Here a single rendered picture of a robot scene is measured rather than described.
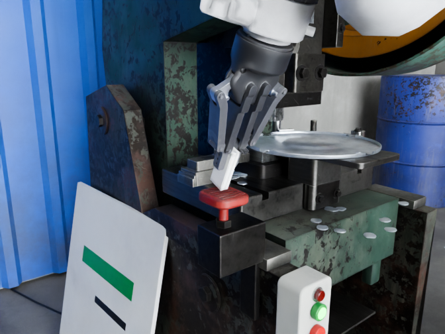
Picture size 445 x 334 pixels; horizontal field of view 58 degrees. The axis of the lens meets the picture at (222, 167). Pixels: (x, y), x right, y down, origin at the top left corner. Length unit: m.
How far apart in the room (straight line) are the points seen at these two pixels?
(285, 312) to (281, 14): 0.44
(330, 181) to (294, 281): 0.32
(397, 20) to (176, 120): 0.71
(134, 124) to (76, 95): 0.88
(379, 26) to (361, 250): 0.64
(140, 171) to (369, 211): 0.56
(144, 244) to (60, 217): 0.98
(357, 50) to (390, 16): 0.84
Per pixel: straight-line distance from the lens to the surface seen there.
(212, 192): 0.63
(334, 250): 0.88
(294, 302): 0.66
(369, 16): 0.41
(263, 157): 0.93
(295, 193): 0.88
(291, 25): 0.49
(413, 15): 0.42
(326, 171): 0.90
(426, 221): 1.06
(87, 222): 1.32
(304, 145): 0.87
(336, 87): 3.12
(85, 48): 1.92
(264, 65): 0.50
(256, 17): 0.49
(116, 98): 1.10
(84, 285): 1.35
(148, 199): 1.06
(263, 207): 0.82
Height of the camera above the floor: 0.95
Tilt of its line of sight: 14 degrees down
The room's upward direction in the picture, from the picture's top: straight up
